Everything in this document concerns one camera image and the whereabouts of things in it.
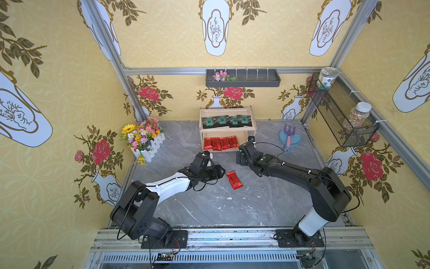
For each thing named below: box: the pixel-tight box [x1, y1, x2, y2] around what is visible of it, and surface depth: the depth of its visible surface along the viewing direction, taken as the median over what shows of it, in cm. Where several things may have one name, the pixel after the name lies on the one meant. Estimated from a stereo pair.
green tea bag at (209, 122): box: [201, 116, 217, 129], surface depth 94 cm
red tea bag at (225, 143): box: [219, 137, 231, 151], surface depth 106 cm
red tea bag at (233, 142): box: [227, 135, 240, 148], surface depth 108 cm
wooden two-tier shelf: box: [198, 105, 257, 153], surface depth 97 cm
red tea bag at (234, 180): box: [226, 170, 244, 190], surface depth 92 cm
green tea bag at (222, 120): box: [215, 114, 230, 127], surface depth 94 cm
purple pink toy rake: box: [283, 123, 296, 152], surface depth 112 cm
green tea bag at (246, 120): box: [240, 114, 253, 127], surface depth 94 cm
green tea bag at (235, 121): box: [228, 115, 244, 128], surface depth 94 cm
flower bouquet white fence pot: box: [120, 117, 166, 166], surface depth 94 cm
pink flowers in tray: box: [212, 70, 238, 82], surface depth 89 cm
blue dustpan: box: [278, 129, 302, 153], surface depth 113 cm
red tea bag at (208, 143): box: [203, 137, 213, 150], surface depth 106 cm
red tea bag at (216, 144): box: [211, 137, 223, 151], surface depth 105 cm
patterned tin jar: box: [317, 66, 340, 90], surface depth 87 cm
